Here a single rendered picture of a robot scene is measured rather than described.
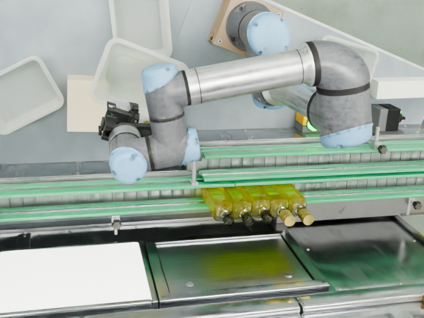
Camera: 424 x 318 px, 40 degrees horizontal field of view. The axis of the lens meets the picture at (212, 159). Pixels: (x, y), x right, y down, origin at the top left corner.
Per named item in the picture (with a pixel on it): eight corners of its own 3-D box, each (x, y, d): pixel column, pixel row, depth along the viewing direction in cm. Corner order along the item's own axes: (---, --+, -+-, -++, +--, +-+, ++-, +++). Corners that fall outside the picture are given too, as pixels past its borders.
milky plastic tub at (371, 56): (313, 29, 194) (323, 33, 186) (370, 47, 201) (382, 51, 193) (296, 79, 199) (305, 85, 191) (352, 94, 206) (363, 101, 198)
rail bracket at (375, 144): (358, 141, 197) (377, 154, 184) (361, 120, 194) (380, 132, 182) (369, 141, 197) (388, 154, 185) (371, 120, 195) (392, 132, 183)
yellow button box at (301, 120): (294, 127, 203) (301, 133, 196) (296, 106, 201) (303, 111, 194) (312, 126, 205) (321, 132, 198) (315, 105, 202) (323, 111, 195)
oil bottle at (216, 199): (200, 195, 189) (216, 224, 170) (200, 179, 188) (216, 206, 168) (217, 194, 191) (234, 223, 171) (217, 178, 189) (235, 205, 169)
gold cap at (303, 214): (309, 207, 172) (315, 214, 168) (308, 218, 174) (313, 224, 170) (298, 209, 172) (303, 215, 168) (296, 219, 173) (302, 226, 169)
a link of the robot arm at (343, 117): (277, 47, 173) (382, 81, 124) (282, 95, 178) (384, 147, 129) (240, 55, 170) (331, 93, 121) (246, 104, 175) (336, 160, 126)
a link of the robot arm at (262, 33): (276, 5, 168) (291, 10, 156) (280, 52, 173) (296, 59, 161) (235, 12, 167) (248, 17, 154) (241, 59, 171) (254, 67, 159)
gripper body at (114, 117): (107, 98, 141) (108, 118, 130) (141, 108, 143) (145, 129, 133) (98, 126, 143) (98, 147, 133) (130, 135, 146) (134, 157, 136)
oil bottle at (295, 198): (268, 192, 195) (290, 219, 175) (269, 176, 193) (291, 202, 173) (284, 190, 196) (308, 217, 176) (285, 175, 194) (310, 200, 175)
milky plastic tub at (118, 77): (107, 30, 150) (110, 34, 142) (186, 61, 158) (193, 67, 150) (84, 92, 154) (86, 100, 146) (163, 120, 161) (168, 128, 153)
